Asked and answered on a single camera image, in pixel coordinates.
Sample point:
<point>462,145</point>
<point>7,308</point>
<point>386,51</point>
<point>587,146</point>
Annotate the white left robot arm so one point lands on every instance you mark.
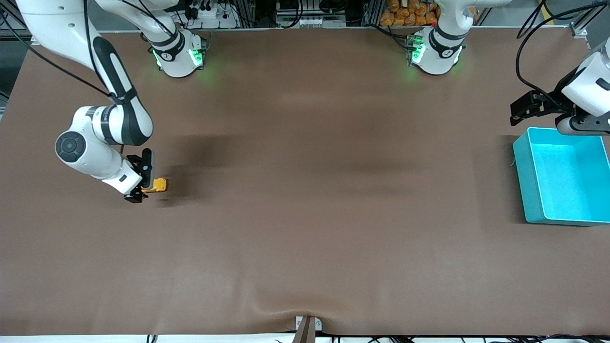
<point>438,55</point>

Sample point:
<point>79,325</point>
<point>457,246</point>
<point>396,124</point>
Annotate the metal bracket with brown post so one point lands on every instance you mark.
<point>307,331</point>

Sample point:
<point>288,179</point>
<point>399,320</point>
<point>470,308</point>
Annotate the aluminium frame profile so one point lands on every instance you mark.
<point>579,31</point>

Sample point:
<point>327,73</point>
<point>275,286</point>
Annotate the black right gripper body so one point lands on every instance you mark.
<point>138,167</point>

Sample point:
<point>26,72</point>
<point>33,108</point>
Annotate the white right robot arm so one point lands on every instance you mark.
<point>88,150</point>

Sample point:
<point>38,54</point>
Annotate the yellow beetle toy car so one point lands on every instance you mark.
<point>159,185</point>

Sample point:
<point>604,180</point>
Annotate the teal plastic storage bin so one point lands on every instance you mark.
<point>562,183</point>

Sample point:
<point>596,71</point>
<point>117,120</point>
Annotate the pile of orange items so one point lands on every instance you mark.
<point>410,14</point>

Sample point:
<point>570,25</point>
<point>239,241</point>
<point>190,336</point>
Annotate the white terminal block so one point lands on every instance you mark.
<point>318,22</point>

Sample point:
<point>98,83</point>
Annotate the white power strip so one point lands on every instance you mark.
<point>209,18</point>

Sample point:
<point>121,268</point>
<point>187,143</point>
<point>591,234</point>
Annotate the brown table mat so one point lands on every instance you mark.
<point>305,214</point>

